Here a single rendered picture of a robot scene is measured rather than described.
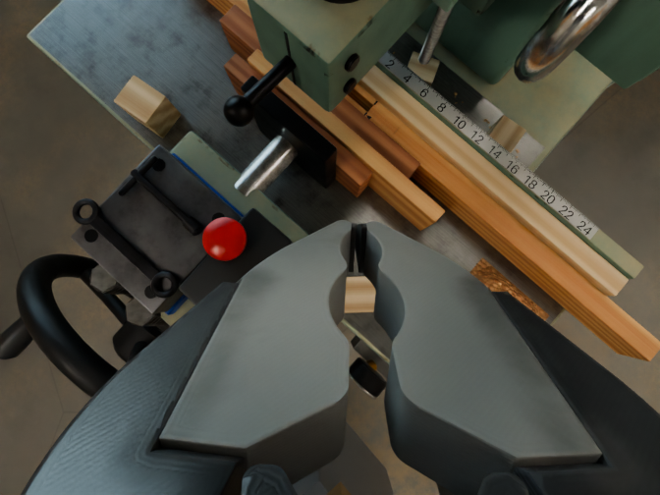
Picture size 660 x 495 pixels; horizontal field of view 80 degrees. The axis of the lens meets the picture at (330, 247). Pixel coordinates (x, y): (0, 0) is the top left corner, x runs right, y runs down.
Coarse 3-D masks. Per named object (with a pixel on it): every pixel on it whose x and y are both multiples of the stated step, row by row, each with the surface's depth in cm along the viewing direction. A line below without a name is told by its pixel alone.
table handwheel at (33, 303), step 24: (48, 264) 42; (72, 264) 47; (96, 264) 51; (24, 288) 37; (48, 288) 38; (24, 312) 35; (48, 312) 35; (120, 312) 48; (48, 336) 34; (72, 336) 34; (120, 336) 45; (144, 336) 45; (72, 360) 33; (96, 360) 34; (96, 384) 33
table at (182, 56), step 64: (64, 0) 42; (128, 0) 42; (192, 0) 42; (64, 64) 41; (128, 64) 41; (192, 64) 41; (128, 128) 41; (192, 128) 40; (256, 128) 40; (320, 192) 40; (448, 256) 39
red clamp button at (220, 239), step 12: (216, 228) 27; (228, 228) 27; (240, 228) 27; (204, 240) 27; (216, 240) 27; (228, 240) 27; (240, 240) 27; (216, 252) 27; (228, 252) 27; (240, 252) 27
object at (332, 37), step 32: (256, 0) 24; (288, 0) 24; (320, 0) 24; (384, 0) 24; (416, 0) 27; (256, 32) 28; (288, 32) 24; (320, 32) 23; (352, 32) 23; (384, 32) 27; (320, 64) 24; (352, 64) 25; (320, 96) 28
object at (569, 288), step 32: (224, 0) 38; (384, 128) 36; (448, 192) 37; (480, 192) 36; (480, 224) 37; (512, 224) 36; (512, 256) 38; (544, 256) 35; (544, 288) 38; (576, 288) 35; (608, 320) 35; (640, 352) 35
